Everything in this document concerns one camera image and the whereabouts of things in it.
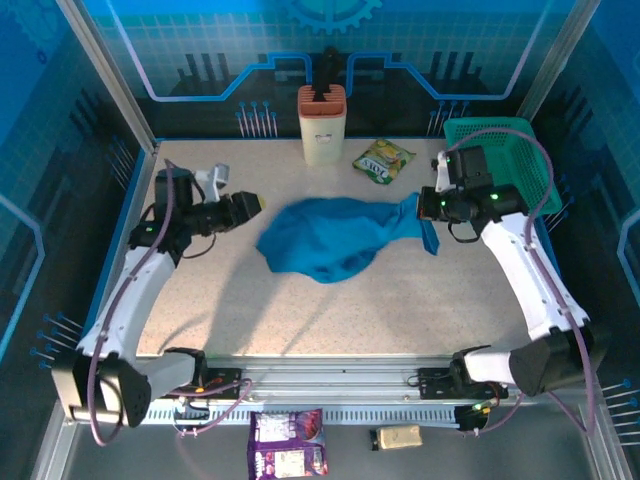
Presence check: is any aluminium frame post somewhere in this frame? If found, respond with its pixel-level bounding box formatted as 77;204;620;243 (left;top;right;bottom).
54;0;161;154
516;0;605;121

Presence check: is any beige knife block orange top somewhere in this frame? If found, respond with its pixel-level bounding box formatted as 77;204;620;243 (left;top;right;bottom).
297;84;348;167

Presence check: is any aluminium front rail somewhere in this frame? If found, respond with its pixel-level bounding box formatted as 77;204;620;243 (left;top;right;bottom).
62;354;604;404

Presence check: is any beige wrapped packet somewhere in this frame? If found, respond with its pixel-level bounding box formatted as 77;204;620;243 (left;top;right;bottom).
369;424;424;452

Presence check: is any black connector box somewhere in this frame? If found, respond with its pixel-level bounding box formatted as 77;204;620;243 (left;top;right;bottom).
453;403;489;434

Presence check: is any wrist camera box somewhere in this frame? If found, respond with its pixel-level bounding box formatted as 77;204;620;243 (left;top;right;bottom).
431;149;451;194
193;163;231;202

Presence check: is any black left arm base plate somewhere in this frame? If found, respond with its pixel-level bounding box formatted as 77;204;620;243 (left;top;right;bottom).
169;367;250;401

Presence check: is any purple snack bag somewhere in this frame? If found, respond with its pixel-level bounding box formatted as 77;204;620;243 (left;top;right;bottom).
247;408;330;478

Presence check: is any blue t-shirt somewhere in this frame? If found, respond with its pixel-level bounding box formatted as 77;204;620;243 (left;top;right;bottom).
255;192;441;285

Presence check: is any black knife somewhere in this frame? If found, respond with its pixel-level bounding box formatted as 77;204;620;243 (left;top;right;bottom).
312;46;344;101

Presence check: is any white slotted cable duct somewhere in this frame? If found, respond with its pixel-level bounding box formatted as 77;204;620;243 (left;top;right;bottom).
142;405;462;427

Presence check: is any green plastic basket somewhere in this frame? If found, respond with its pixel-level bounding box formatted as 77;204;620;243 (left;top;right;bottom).
443;117;562;216

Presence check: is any green yellow snack bag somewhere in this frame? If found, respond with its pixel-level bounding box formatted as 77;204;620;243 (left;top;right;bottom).
352;138;417;185

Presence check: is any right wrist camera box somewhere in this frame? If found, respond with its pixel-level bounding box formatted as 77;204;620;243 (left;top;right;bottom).
431;149;451;194

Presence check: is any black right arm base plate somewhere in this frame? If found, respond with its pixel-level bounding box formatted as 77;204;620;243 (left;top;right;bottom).
417;367;509;401

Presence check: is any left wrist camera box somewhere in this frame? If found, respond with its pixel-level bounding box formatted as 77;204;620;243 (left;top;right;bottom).
193;163;231;202

